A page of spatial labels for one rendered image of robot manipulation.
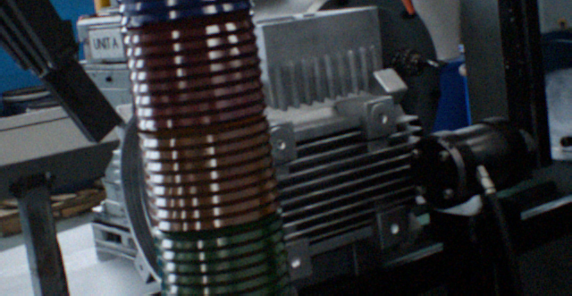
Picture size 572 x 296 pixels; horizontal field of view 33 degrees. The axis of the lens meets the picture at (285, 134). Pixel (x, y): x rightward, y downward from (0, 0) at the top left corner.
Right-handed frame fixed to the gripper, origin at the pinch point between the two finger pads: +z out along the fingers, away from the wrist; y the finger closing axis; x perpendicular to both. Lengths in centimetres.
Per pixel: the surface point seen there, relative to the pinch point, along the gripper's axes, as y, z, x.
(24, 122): 15.0, 2.5, 0.7
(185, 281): -37.2, -2.2, 13.9
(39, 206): 15.1, 9.7, 4.8
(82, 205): 456, 188, -114
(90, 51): 61, 14, -26
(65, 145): 13.1, 6.3, -0.4
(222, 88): -38.9, -8.1, 7.9
